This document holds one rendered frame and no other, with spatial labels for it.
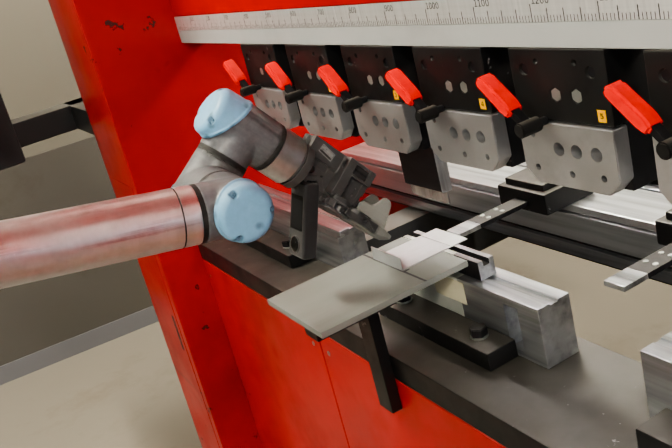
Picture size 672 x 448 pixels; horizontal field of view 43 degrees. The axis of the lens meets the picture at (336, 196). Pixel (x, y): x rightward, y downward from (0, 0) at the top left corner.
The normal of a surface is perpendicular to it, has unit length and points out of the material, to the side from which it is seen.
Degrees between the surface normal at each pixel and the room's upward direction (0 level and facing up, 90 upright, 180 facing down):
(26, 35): 90
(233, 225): 90
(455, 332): 0
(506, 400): 0
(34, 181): 90
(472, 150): 90
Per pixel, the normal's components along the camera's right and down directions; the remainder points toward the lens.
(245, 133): 0.41, 0.20
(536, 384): -0.24, -0.92
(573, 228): -0.84, 0.36
